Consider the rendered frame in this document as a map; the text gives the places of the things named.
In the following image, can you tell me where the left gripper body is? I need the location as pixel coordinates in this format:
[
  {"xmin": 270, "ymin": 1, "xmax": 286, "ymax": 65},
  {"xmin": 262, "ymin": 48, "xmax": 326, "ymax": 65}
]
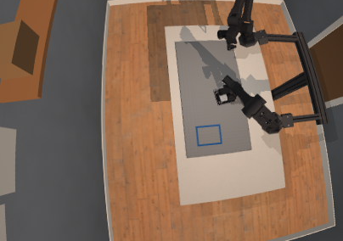
[{"xmin": 227, "ymin": 94, "xmax": 237, "ymax": 101}]

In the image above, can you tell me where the white well plate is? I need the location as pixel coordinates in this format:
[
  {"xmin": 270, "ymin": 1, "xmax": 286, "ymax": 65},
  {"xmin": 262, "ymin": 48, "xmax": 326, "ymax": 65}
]
[{"xmin": 219, "ymin": 95, "xmax": 228, "ymax": 102}]

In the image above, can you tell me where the grey flat mat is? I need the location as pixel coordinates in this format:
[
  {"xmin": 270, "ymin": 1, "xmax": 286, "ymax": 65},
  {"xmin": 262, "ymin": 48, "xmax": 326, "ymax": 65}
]
[{"xmin": 175, "ymin": 41, "xmax": 252, "ymax": 158}]

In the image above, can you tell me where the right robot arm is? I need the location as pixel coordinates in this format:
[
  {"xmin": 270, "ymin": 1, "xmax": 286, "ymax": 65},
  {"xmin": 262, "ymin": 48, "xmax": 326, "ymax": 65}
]
[{"xmin": 217, "ymin": 0, "xmax": 255, "ymax": 45}]

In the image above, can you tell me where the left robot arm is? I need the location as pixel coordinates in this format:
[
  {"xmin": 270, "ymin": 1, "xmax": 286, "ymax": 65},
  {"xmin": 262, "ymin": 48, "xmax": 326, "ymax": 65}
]
[{"xmin": 218, "ymin": 76, "xmax": 283, "ymax": 133}]

